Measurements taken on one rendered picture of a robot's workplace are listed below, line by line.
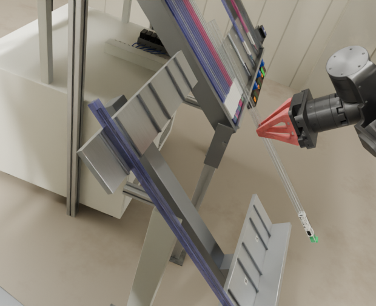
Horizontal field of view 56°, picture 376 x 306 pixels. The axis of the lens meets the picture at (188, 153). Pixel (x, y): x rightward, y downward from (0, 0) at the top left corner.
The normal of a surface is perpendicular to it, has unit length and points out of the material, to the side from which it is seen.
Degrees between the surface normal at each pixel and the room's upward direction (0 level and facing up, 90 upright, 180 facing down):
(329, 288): 0
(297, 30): 90
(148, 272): 90
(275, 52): 90
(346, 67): 48
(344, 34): 90
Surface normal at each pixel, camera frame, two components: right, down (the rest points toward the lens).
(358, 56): -0.56, -0.52
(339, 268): 0.23, -0.72
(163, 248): -0.34, 0.58
